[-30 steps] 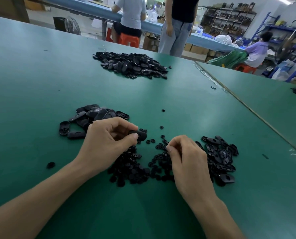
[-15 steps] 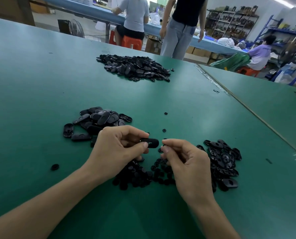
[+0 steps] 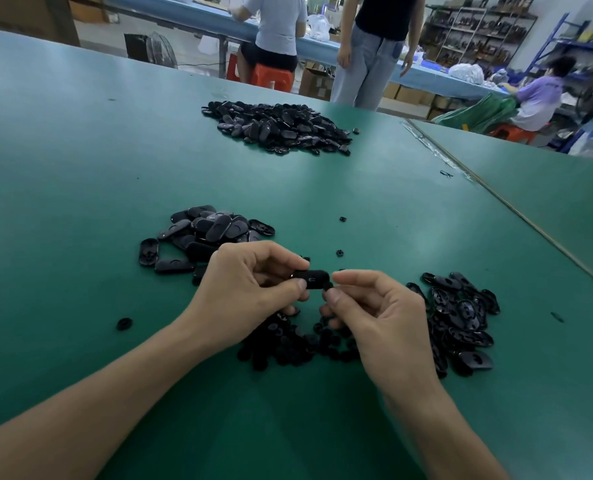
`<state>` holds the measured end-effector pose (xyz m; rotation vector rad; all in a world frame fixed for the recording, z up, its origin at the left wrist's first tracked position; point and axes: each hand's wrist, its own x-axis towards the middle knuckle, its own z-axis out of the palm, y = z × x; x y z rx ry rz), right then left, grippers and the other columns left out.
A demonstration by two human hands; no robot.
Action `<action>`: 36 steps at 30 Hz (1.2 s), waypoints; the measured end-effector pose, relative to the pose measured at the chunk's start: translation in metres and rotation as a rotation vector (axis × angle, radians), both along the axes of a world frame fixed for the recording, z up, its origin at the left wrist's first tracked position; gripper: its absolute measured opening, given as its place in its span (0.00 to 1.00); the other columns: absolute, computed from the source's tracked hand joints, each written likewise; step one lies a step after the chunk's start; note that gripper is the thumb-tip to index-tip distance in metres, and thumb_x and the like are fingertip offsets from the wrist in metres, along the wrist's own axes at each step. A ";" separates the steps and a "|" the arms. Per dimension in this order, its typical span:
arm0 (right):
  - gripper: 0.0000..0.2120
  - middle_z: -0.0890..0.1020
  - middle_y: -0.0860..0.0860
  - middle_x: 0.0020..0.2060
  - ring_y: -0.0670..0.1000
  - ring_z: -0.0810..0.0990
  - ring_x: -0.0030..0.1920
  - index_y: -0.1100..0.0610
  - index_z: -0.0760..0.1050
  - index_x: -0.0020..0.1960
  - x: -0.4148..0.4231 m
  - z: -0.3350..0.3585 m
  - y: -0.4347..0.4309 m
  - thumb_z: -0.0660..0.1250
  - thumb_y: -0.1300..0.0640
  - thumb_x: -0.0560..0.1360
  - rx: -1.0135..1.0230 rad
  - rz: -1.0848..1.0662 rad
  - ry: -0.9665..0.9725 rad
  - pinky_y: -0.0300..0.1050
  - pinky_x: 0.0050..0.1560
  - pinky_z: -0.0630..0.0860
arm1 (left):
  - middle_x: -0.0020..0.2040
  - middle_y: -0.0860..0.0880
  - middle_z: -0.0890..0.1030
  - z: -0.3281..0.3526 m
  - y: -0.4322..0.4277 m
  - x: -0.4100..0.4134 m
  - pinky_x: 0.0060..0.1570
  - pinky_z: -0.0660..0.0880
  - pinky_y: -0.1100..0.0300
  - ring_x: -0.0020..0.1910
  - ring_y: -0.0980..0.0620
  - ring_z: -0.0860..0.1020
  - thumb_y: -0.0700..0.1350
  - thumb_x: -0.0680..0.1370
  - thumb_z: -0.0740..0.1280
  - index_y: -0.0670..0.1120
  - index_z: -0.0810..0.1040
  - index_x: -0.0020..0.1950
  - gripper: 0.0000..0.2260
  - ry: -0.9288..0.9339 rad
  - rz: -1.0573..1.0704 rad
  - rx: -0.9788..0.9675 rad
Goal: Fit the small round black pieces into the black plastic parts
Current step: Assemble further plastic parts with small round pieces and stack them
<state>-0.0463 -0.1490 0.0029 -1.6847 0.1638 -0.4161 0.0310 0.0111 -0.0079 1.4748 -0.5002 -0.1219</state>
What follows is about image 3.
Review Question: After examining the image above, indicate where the metal storage shelf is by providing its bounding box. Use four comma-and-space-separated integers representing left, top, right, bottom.
421, 0, 538, 66

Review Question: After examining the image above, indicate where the large brown cardboard box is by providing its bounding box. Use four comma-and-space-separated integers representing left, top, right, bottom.
0, 0, 80, 46

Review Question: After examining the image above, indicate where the pile of black oval shells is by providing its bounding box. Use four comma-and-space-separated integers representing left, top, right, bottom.
406, 271, 500, 378

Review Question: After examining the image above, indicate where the person's right hand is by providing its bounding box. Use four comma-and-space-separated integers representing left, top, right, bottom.
321, 269, 440, 401

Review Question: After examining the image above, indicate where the person's left forearm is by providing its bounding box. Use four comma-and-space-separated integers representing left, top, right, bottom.
0, 319, 218, 480

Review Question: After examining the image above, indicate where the person's left hand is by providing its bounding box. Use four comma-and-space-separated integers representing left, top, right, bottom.
181, 241, 310, 356

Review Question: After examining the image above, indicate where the grey floor fan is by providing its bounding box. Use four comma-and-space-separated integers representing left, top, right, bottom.
125, 33, 178, 68

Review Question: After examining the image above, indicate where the green striped bag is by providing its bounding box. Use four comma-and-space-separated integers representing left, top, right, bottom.
434, 93, 518, 134

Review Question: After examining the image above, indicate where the blue shelving rack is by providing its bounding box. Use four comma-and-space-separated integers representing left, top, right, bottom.
524, 13, 593, 96

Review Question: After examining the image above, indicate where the small open cardboard box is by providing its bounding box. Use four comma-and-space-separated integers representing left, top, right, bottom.
298, 67, 334, 101

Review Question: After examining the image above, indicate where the pile of small black buttons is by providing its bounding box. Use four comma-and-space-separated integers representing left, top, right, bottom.
237, 309, 362, 371

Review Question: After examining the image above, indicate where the white plastic bag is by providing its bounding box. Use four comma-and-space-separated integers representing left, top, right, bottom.
448, 63, 486, 86

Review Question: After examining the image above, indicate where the long blue work table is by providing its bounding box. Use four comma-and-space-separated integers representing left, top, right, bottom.
101, 0, 508, 101

